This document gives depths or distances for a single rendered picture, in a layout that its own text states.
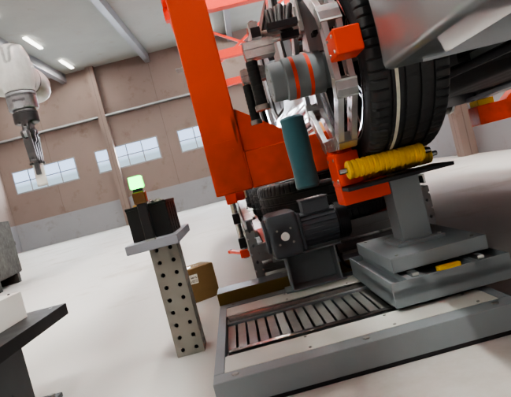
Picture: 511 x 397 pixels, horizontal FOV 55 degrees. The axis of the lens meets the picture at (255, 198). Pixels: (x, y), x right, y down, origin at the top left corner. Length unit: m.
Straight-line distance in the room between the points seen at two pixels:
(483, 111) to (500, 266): 3.05
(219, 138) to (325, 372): 1.11
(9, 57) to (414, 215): 1.36
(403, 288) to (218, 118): 1.05
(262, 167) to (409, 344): 1.01
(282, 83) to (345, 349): 0.83
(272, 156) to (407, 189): 0.64
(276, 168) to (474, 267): 0.90
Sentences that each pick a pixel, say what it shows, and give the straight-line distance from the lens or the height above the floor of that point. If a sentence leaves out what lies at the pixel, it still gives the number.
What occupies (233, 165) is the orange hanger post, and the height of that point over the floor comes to 0.63.
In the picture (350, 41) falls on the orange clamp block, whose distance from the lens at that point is 1.35.
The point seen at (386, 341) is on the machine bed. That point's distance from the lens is 1.34.
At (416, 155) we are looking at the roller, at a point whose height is 0.50.
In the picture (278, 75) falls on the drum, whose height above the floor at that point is 0.86.
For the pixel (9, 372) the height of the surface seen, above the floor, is 0.17.
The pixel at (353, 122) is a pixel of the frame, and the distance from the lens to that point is 1.50.
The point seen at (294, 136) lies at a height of 0.67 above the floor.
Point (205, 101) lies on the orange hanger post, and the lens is 2.08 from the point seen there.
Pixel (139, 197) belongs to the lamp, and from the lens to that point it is 1.58.
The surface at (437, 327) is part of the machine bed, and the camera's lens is 1.38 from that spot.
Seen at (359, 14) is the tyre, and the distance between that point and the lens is 1.42.
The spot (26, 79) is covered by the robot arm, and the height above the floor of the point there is 1.03.
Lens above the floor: 0.56
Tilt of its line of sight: 2 degrees down
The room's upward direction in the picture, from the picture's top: 14 degrees counter-clockwise
